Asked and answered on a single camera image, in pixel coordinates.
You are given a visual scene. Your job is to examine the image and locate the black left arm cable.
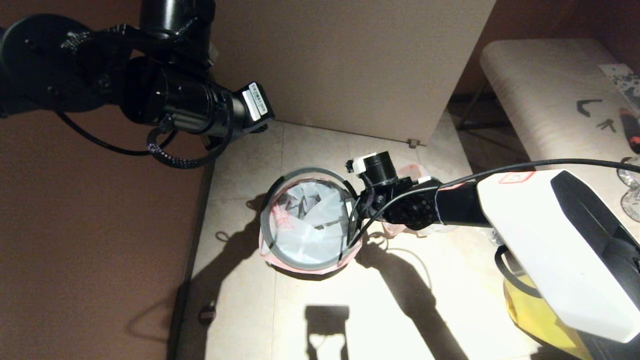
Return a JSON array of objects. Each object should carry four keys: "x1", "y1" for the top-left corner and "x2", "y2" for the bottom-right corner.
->
[{"x1": 52, "y1": 15, "x2": 236, "y2": 170}]

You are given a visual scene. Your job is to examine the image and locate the grey bin rim ring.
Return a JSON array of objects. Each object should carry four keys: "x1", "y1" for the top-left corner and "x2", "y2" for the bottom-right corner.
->
[{"x1": 260, "y1": 167, "x2": 362, "y2": 272}]

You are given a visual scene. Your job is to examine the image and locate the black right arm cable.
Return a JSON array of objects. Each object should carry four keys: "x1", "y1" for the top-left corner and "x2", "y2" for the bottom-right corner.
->
[{"x1": 347, "y1": 158, "x2": 640, "y2": 301}]

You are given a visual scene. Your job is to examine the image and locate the red-printed plastic bag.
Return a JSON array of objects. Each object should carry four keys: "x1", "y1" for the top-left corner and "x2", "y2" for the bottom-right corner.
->
[{"x1": 381, "y1": 162, "x2": 461, "y2": 238}]

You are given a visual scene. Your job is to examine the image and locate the white door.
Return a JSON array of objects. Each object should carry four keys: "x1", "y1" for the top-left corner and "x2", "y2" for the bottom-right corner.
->
[{"x1": 170, "y1": 0, "x2": 497, "y2": 146}]

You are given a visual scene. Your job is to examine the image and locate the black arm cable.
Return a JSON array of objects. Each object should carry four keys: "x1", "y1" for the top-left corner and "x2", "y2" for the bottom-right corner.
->
[
  {"x1": 52, "y1": 15, "x2": 236, "y2": 170},
  {"x1": 347, "y1": 158, "x2": 640, "y2": 301}
]

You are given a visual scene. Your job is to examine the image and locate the white trash bag red trim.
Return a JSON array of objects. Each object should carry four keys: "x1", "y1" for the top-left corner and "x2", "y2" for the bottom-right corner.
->
[{"x1": 258, "y1": 175, "x2": 364, "y2": 276}]

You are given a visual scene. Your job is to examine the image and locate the light wood-grain table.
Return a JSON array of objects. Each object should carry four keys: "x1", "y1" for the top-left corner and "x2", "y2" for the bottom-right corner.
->
[{"x1": 456, "y1": 38, "x2": 640, "y2": 223}]

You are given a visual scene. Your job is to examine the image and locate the white patterned paper sheet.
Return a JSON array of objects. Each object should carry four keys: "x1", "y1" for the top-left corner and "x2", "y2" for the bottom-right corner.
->
[{"x1": 599, "y1": 62, "x2": 640, "y2": 107}]

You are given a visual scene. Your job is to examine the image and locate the black cylindrical wrist camera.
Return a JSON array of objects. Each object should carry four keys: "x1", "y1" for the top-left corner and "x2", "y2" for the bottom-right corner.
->
[
  {"x1": 346, "y1": 151, "x2": 399, "y2": 188},
  {"x1": 139, "y1": 0, "x2": 217, "y2": 68}
]

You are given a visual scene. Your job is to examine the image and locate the clear shiny glass item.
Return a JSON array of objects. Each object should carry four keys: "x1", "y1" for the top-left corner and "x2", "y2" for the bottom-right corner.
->
[
  {"x1": 616, "y1": 156, "x2": 640, "y2": 190},
  {"x1": 620, "y1": 189, "x2": 640, "y2": 224}
]

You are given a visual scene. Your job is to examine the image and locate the black cylindrical left wrist camera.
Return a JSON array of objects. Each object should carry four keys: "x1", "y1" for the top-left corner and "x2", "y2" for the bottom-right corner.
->
[{"x1": 139, "y1": 0, "x2": 217, "y2": 68}]

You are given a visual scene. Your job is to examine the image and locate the black red handle screwdriver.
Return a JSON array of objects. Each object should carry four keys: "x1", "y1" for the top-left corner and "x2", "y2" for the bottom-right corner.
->
[{"x1": 620, "y1": 107, "x2": 640, "y2": 155}]

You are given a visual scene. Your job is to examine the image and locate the yellow plastic bag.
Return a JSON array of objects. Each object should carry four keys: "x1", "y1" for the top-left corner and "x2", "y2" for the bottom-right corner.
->
[{"x1": 504, "y1": 277, "x2": 596, "y2": 360}]

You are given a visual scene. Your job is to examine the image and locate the black cylindrical right wrist camera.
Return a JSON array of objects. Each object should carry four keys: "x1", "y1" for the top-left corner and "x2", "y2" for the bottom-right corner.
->
[{"x1": 346, "y1": 151, "x2": 399, "y2": 188}]

